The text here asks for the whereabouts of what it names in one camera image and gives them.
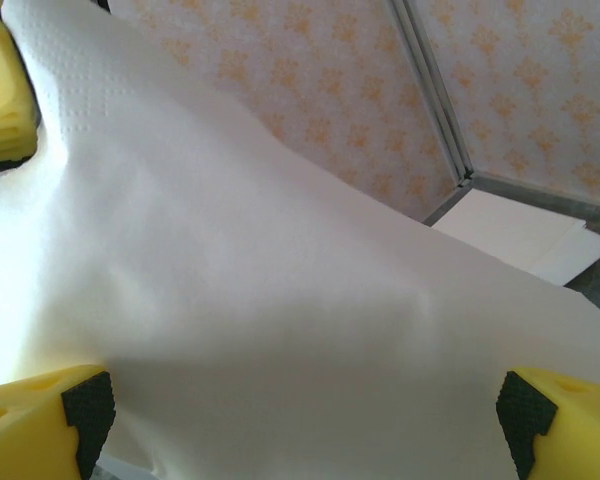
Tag aluminium corner post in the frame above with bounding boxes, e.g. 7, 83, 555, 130
389, 0, 476, 194

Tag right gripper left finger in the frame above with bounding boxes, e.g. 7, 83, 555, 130
0, 363, 117, 480

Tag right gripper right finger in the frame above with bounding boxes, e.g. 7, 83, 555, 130
495, 366, 600, 480

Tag stack of white napkins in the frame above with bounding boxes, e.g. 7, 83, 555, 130
429, 187, 600, 289

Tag aluminium side rail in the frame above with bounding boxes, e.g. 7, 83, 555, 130
422, 183, 475, 226

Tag single white paper napkin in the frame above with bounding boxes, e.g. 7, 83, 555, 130
0, 0, 600, 480

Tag aluminium rear rail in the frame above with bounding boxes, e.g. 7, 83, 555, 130
472, 169, 600, 215

